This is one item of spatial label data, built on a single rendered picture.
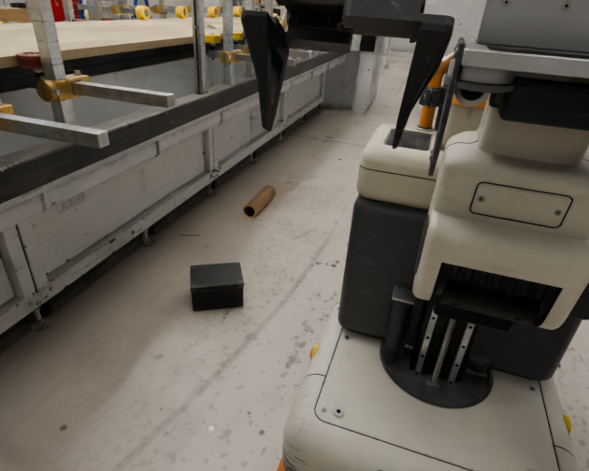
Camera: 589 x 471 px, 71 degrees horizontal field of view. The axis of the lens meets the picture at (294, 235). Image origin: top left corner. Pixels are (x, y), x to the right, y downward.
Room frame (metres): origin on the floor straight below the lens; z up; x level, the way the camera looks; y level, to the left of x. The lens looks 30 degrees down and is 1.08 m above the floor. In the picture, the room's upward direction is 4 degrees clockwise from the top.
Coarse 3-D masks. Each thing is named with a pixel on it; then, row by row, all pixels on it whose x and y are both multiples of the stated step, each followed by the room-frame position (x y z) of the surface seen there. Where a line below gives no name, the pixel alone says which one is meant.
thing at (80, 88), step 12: (72, 84) 1.13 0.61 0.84; (84, 84) 1.12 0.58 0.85; (96, 84) 1.13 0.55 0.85; (96, 96) 1.11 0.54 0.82; (108, 96) 1.10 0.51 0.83; (120, 96) 1.09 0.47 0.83; (132, 96) 1.08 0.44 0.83; (144, 96) 1.07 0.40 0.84; (156, 96) 1.06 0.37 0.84; (168, 96) 1.05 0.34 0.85
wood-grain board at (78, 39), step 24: (0, 24) 1.99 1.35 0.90; (24, 24) 2.06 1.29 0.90; (72, 24) 2.23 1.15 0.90; (96, 24) 2.33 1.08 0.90; (120, 24) 2.43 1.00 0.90; (144, 24) 2.54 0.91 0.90; (168, 24) 2.66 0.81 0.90; (192, 24) 2.79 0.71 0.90; (216, 24) 2.94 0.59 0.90; (240, 24) 3.11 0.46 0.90; (0, 48) 1.28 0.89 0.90; (24, 48) 1.32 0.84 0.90; (72, 48) 1.39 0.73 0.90; (96, 48) 1.46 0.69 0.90; (120, 48) 1.57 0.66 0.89; (144, 48) 1.70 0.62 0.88
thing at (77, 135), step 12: (0, 120) 0.88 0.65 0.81; (12, 120) 0.87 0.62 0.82; (24, 120) 0.87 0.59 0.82; (36, 120) 0.88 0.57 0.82; (12, 132) 0.87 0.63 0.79; (24, 132) 0.86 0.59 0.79; (36, 132) 0.85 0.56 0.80; (48, 132) 0.84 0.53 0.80; (60, 132) 0.83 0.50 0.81; (72, 132) 0.83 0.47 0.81; (84, 132) 0.82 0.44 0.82; (96, 132) 0.82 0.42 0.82; (84, 144) 0.82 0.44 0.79; (96, 144) 0.81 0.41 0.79; (108, 144) 0.83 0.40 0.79
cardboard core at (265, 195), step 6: (270, 186) 2.32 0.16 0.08; (264, 192) 2.23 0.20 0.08; (270, 192) 2.27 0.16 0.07; (252, 198) 2.14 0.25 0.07; (258, 198) 2.14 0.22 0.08; (264, 198) 2.17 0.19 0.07; (270, 198) 2.25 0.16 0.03; (252, 204) 2.06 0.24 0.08; (258, 204) 2.09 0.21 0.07; (264, 204) 2.14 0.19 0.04; (246, 210) 2.07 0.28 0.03; (252, 210) 2.11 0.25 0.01; (258, 210) 2.06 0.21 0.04; (246, 216) 2.05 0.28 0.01; (252, 216) 2.04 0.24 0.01
